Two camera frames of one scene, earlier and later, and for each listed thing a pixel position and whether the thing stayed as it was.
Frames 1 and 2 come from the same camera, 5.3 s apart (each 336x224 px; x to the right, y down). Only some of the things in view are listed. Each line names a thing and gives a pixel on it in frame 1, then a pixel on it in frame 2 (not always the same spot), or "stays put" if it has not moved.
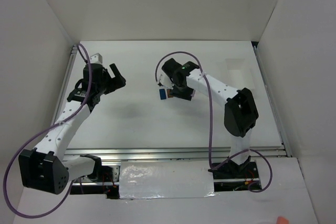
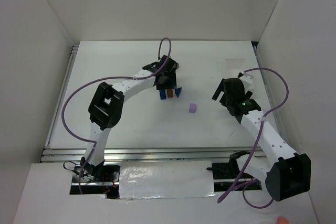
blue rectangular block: x=163 y=94 stays put
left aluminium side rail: x=60 y=97 stays put
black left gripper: x=111 y=81 to x=168 y=84
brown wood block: x=169 y=95 stays put
